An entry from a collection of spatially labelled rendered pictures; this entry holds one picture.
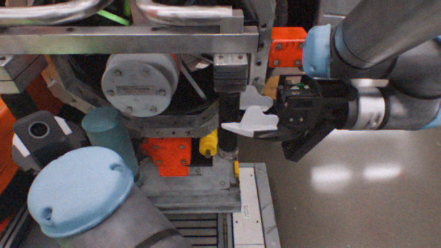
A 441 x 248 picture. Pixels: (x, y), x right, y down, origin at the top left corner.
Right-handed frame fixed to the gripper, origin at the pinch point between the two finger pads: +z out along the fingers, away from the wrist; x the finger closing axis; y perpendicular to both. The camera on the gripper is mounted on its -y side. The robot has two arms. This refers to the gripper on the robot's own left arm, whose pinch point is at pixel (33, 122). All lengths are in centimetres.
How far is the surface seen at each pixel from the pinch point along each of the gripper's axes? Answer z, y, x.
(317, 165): -24, 84, 100
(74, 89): 19.2, 8.6, 12.2
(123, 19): 15.4, -6.0, 28.4
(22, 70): -1.1, -9.6, 2.7
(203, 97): 2.1, 18.2, 41.2
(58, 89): 19.6, 7.1, 9.0
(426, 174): -68, 85, 135
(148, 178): 20, 61, 24
